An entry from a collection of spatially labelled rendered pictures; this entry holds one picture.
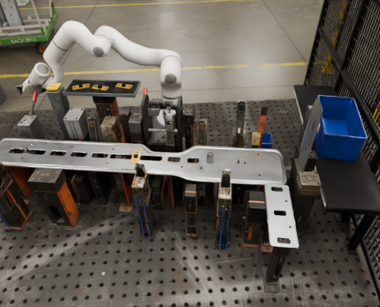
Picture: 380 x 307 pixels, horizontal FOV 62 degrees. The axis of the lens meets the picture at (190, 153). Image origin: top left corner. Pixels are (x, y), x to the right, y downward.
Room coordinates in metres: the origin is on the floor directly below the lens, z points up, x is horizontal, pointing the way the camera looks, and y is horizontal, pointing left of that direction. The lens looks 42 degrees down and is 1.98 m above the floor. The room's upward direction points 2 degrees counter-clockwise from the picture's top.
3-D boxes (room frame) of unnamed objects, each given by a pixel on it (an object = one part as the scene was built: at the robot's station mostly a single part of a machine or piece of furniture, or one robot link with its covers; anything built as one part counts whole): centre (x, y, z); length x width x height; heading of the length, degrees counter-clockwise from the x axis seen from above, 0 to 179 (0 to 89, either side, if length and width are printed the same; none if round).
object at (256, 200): (0.81, -0.26, 0.84); 0.11 x 0.10 x 0.28; 173
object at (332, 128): (1.12, -0.67, 1.10); 0.30 x 0.17 x 0.13; 167
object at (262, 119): (1.15, -0.33, 0.95); 0.03 x 0.01 x 0.50; 83
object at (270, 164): (1.06, 0.27, 1.00); 1.38 x 0.22 x 0.02; 83
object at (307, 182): (0.84, -0.47, 0.88); 0.08 x 0.08 x 0.36; 83
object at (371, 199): (1.15, -0.67, 1.01); 0.90 x 0.22 x 0.03; 173
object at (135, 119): (1.26, 0.26, 0.89); 0.13 x 0.11 x 0.38; 173
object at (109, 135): (1.24, 0.39, 0.89); 0.13 x 0.11 x 0.38; 173
